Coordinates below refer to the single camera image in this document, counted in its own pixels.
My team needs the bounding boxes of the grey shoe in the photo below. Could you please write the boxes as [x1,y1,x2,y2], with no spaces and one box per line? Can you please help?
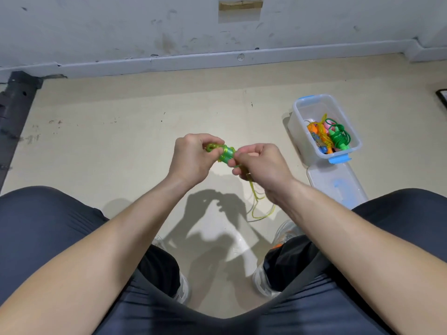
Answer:
[152,237,192,306]
[252,220,305,299]

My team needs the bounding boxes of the person's right forearm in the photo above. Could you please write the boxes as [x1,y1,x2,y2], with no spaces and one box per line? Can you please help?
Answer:
[276,179,447,335]

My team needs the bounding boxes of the clear plastic box lid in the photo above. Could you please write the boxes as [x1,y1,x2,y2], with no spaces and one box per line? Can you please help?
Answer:
[306,160,370,211]

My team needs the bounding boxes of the black metal rack frame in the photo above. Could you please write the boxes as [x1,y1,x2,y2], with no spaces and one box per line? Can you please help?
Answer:
[0,71,43,190]

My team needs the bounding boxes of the orange handled yellow skipping rope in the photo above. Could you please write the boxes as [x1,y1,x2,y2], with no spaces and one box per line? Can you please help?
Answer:
[305,113,335,155]

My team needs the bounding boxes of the green-handled dark green jump rope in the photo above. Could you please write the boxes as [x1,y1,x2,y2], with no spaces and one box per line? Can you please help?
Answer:
[325,118,354,153]

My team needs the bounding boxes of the grey right shoe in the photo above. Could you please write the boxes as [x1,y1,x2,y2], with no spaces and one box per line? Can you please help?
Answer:
[252,220,305,299]

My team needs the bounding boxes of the black shorts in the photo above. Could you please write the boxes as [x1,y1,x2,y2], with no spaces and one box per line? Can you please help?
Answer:
[0,185,447,335]

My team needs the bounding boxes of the small wooden wall block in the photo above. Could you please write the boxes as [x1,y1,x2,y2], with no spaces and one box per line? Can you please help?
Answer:
[218,0,265,13]

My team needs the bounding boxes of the grey left shoe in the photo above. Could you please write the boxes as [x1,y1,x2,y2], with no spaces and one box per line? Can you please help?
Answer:
[152,237,192,306]

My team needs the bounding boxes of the person's right hand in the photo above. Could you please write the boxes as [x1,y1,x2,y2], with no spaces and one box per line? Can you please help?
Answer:
[231,143,298,204]

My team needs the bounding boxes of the yellow rope with green handles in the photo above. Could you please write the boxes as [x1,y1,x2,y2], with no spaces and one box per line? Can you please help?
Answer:
[203,141,278,222]

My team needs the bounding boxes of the clear storage box blue latches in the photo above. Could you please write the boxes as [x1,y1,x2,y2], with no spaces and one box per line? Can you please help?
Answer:
[288,94,363,167]

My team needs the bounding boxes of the person's left hand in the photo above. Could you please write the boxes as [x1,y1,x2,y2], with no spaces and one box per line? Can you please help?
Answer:
[167,133,227,190]

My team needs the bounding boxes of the person's left forearm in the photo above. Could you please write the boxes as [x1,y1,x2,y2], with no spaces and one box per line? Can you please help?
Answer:
[0,174,191,335]

